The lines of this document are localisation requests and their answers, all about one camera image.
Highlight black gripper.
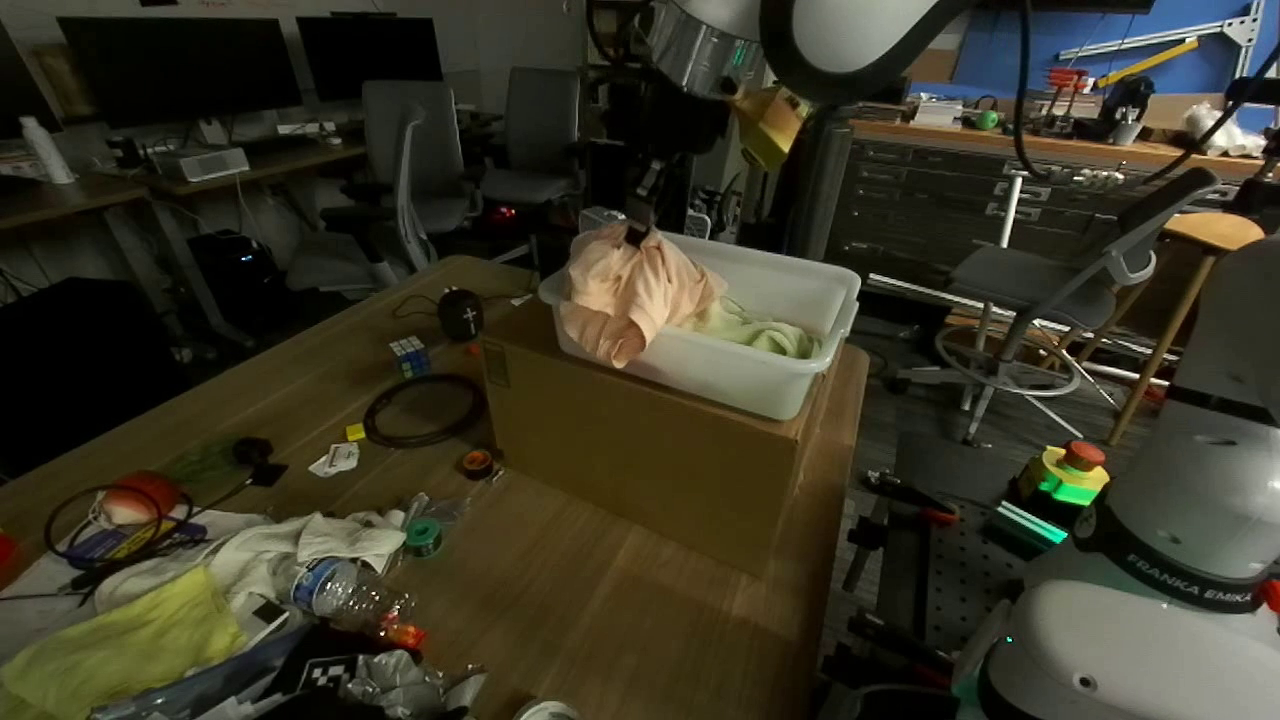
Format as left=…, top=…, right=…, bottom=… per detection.
left=620, top=75, right=731, bottom=253

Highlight peach cloth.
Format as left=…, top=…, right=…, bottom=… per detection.
left=549, top=215, right=731, bottom=376

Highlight light green cloth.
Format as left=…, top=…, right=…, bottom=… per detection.
left=686, top=294, right=819, bottom=364

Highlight brown cardboard box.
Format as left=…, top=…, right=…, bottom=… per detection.
left=476, top=294, right=876, bottom=584

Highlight white plastic bin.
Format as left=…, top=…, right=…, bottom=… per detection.
left=535, top=223, right=870, bottom=429

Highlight black ball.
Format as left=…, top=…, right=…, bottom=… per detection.
left=433, top=286, right=488, bottom=348

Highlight grey mesh office chair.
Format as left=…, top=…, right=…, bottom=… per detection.
left=284, top=71, right=481, bottom=294

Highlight Rubik's cube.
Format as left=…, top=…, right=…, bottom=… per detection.
left=386, top=328, right=439, bottom=383

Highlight black drawer cabinet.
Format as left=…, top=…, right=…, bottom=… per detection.
left=804, top=118, right=1263, bottom=294

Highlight small orange black disc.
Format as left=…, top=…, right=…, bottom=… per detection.
left=454, top=445, right=508, bottom=483

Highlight white crumpled paper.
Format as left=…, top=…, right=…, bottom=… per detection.
left=304, top=438, right=367, bottom=483

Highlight grey folding chair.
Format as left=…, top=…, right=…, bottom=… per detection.
left=928, top=166, right=1219, bottom=451

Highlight white flat device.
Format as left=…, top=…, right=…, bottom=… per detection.
left=169, top=139, right=257, bottom=189

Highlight white cloth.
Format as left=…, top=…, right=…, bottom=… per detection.
left=198, top=505, right=412, bottom=619

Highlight small black object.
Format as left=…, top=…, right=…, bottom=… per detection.
left=227, top=432, right=291, bottom=491

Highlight wide black computer monitor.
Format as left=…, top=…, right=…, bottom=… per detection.
left=51, top=14, right=309, bottom=135

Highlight clear plastic bottle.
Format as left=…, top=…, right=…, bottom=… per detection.
left=270, top=551, right=427, bottom=661

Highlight green lit black device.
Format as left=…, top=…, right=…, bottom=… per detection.
left=987, top=491, right=1077, bottom=556

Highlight red emergency stop button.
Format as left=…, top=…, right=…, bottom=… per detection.
left=1033, top=438, right=1116, bottom=513

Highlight yellow black tool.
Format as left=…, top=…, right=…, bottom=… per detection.
left=1087, top=28, right=1203, bottom=93

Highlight clear crumpled plastic bag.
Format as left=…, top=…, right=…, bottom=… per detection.
left=338, top=649, right=454, bottom=720

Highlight wooden stool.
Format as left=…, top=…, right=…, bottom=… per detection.
left=1104, top=207, right=1274, bottom=451

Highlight long wooden desk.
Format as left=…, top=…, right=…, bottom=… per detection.
left=0, top=135, right=372, bottom=245

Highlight red white round object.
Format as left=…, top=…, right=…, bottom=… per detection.
left=89, top=470, right=192, bottom=531

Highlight yellow green cloth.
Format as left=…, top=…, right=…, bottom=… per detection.
left=0, top=565, right=252, bottom=720

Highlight yellow orange wrist camera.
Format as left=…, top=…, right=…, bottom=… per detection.
left=731, top=90, right=814, bottom=175

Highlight black ring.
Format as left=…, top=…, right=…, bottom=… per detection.
left=361, top=369, right=494, bottom=451

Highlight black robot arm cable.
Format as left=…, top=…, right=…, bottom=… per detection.
left=1009, top=0, right=1280, bottom=192

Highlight aluminium rail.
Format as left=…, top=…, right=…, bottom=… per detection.
left=1055, top=5, right=1274, bottom=64

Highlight black cable loop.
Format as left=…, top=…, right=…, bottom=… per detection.
left=40, top=476, right=213, bottom=579

